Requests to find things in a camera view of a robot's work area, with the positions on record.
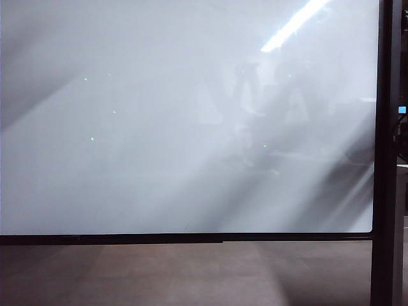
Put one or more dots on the white table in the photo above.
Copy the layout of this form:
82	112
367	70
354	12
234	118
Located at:
403	168

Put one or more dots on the black board stand post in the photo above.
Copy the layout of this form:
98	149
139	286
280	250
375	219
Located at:
385	159

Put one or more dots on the white glass board black frame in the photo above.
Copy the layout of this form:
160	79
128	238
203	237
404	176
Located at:
127	159

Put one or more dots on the small blue screen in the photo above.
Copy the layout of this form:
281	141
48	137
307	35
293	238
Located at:
402	110

